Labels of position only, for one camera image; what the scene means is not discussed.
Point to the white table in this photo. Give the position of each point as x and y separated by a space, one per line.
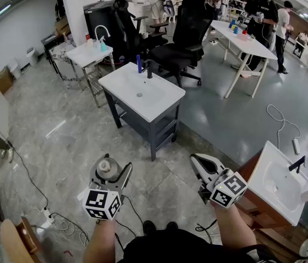
252 46

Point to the person's left shoe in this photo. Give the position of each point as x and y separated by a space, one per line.
148 227

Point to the blue bottle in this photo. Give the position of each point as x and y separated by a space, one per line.
139 64

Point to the person's right shoe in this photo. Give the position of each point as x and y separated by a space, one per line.
172 226

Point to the wooden chair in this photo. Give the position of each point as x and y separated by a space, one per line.
19 242

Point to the white power strip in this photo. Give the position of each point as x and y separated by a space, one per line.
49 215
296 146

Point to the teal spray bottle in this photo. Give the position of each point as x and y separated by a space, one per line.
103 45

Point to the cardboard box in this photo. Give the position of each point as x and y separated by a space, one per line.
62 27
3 81

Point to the steel sink stand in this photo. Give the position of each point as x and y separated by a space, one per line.
89 83

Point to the person's black shirt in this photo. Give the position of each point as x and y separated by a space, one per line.
183 248

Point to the marble top table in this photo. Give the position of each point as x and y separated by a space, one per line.
60 55

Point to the person's left forearm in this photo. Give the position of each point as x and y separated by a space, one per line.
100 242

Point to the blue cup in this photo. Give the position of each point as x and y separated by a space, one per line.
232 23
235 30

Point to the black cabinet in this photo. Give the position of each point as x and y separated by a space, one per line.
99 29

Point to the white ceramic sink basin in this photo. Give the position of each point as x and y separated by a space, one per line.
263 168

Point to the black faucet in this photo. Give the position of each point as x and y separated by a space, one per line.
297 164
150 71

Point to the white curved faucet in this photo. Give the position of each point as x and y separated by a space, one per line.
100 29

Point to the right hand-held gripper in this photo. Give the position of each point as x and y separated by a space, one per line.
229 190

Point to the person's right forearm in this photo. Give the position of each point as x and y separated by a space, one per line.
233 229

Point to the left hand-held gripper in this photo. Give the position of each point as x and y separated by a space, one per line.
99 201

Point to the person's shoe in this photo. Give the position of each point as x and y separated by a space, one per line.
172 226
148 227

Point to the white bin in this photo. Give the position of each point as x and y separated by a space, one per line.
15 70
32 56

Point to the dark grey sink cabinet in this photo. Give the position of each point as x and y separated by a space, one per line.
153 130

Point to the white cup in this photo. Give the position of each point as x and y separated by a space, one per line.
145 35

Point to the black office chair with headrest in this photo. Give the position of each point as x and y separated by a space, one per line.
134 37

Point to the black mesh office chair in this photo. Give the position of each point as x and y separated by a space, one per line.
189 31

